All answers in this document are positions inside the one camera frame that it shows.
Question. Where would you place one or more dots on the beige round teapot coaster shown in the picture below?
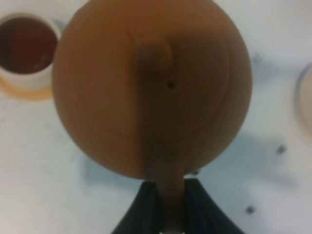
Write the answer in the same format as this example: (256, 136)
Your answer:
(303, 104)

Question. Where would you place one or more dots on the brown clay teapot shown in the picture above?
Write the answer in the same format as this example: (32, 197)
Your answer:
(152, 89)

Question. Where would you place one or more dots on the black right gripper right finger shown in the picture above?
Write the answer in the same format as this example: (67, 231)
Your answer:
(203, 216)

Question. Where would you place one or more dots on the white teacup near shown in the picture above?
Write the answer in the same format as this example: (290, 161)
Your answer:
(27, 46)

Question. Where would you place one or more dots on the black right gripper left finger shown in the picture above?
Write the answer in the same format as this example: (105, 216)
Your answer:
(146, 214)

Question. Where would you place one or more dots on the orange coaster near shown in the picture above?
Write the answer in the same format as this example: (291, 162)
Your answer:
(23, 94)

